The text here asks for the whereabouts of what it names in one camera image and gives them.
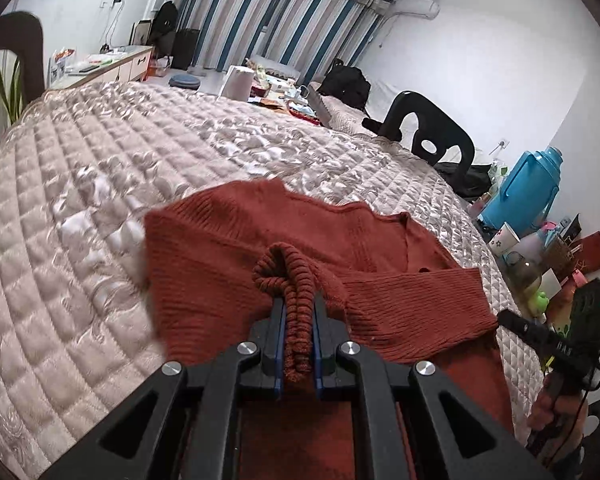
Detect blue thermos jug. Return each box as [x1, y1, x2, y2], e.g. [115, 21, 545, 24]
[478, 146, 565, 240]

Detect cluttered low table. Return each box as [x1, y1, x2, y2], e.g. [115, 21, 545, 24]
[248, 58, 332, 128]

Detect clear glass jar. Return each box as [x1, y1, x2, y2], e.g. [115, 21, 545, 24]
[504, 250, 547, 297]

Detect white low cabinet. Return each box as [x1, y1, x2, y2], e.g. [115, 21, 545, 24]
[46, 45, 155, 92]

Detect rust red knit sweater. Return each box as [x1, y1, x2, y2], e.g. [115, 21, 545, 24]
[143, 178, 516, 480]

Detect dark brown chair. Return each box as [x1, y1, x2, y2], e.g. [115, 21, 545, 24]
[0, 11, 47, 103]

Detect beige quilted bedspread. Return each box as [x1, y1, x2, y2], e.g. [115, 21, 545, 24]
[0, 80, 546, 480]

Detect black suitcase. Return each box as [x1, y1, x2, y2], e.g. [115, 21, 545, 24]
[172, 28, 202, 72]

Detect black plastic chair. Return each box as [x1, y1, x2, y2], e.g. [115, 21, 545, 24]
[363, 90, 477, 182]

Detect black backpack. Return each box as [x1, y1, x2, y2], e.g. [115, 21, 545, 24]
[318, 64, 373, 112]

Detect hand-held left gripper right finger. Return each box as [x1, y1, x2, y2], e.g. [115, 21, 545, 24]
[312, 295, 557, 480]

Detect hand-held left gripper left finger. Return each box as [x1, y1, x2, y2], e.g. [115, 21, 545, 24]
[39, 298, 288, 480]

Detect white air conditioner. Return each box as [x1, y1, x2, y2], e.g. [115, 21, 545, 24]
[393, 0, 440, 22]

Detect black hanging bag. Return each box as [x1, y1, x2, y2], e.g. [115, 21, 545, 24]
[148, 0, 180, 57]

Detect blue striped curtains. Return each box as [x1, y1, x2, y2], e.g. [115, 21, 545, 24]
[174, 0, 397, 87]

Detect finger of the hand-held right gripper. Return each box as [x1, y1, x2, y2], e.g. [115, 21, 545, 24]
[496, 309, 572, 362]

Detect green toy figure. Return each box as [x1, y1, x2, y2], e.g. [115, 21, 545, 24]
[528, 290, 552, 318]

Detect person's right hand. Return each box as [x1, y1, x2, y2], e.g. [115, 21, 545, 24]
[526, 375, 589, 444]

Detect green potted plant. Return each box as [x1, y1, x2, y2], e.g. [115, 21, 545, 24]
[0, 57, 25, 127]

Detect white patterned mug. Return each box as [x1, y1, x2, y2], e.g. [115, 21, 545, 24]
[488, 224, 522, 262]

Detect red gift bag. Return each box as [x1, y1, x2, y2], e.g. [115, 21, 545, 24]
[568, 231, 600, 275]

